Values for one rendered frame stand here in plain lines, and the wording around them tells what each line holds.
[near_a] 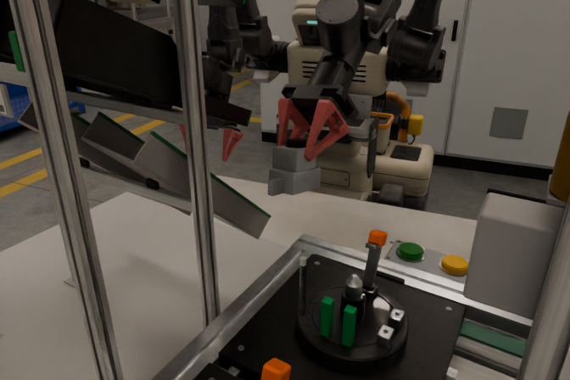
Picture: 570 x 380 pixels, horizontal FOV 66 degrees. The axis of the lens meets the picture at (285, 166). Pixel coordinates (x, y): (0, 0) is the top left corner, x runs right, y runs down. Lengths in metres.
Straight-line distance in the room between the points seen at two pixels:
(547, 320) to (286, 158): 0.37
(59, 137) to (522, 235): 0.36
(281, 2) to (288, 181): 3.19
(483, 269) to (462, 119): 3.25
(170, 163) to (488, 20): 3.05
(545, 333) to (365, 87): 0.95
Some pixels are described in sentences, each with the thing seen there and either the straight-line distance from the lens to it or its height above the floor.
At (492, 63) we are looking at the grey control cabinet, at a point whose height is 0.84.
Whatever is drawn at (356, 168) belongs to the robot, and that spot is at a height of 0.88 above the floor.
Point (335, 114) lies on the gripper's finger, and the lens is 0.59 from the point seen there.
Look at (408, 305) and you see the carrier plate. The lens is 0.65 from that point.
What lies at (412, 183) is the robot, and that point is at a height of 0.75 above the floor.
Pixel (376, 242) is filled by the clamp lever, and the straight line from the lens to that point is 0.59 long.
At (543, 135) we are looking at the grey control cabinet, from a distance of 3.63.
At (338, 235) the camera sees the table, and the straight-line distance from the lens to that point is 0.98.
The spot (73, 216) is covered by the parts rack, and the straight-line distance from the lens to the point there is 0.44.
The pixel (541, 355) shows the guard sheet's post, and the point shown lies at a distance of 0.32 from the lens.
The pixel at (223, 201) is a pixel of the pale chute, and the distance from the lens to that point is 0.64.
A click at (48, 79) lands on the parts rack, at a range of 0.40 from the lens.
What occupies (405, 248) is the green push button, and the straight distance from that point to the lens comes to 0.76.
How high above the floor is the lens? 1.38
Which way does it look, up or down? 23 degrees down
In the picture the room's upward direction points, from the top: straight up
